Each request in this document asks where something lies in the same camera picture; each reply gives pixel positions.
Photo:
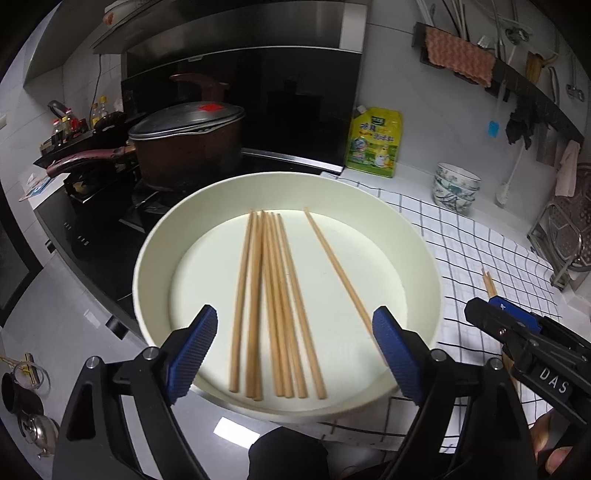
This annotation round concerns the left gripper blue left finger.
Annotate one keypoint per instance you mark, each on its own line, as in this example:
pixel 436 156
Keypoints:
pixel 156 379

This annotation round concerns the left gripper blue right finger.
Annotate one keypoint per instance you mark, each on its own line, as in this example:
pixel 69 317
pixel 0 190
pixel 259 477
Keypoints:
pixel 433 380

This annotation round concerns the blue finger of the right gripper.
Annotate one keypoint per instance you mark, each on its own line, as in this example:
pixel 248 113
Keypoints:
pixel 517 313
pixel 501 326

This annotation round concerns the lone wooden chopstick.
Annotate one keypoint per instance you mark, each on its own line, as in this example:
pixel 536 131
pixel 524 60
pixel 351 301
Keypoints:
pixel 339 282

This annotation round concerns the person's right hand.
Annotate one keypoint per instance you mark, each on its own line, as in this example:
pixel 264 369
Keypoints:
pixel 562 445

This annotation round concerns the steel steamer tray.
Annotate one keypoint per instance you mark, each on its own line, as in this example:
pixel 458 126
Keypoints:
pixel 567 233

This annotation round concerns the white dish brush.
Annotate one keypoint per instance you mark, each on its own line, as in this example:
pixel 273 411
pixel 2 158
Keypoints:
pixel 502 193

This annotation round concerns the bottom floral porcelain bowl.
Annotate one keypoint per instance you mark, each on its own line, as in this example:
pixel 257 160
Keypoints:
pixel 444 198

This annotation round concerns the floral porcelain bowl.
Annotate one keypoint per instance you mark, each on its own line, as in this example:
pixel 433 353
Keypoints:
pixel 462 192
pixel 444 198
pixel 458 176

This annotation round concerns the pink hanging towel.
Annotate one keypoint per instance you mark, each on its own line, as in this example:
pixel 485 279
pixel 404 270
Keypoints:
pixel 567 173

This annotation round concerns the middle floral porcelain bowl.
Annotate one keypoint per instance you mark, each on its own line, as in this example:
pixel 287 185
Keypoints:
pixel 462 192

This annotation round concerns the top floral porcelain bowl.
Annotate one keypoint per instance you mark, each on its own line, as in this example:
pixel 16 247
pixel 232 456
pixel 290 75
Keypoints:
pixel 458 176

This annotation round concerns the black gas stove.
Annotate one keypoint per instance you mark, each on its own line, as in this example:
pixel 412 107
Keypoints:
pixel 100 239

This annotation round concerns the large white round bowl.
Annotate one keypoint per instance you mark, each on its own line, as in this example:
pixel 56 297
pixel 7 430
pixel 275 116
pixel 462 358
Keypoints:
pixel 191 258

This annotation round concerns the blue silicone spatula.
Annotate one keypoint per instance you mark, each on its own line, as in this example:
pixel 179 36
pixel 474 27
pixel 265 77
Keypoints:
pixel 494 126

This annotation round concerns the black hanging rag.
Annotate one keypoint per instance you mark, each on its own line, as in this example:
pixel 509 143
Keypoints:
pixel 522 122

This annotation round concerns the dark pot with lid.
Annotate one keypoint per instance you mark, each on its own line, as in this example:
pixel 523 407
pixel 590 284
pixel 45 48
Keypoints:
pixel 189 144

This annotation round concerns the yellow green seasoning pouch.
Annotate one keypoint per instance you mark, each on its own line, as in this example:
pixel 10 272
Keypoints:
pixel 375 137

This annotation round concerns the orange dish cloth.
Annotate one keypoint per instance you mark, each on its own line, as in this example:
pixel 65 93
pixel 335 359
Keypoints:
pixel 462 57

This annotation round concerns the condiment bottles cluster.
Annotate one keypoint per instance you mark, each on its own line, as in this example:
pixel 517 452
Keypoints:
pixel 67 126

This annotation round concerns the black range hood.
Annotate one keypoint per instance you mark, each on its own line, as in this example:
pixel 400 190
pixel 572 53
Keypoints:
pixel 293 67

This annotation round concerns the black wall rail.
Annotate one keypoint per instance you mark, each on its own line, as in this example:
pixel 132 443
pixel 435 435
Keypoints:
pixel 503 74

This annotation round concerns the red handled pan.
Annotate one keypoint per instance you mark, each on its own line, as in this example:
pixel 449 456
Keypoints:
pixel 69 163

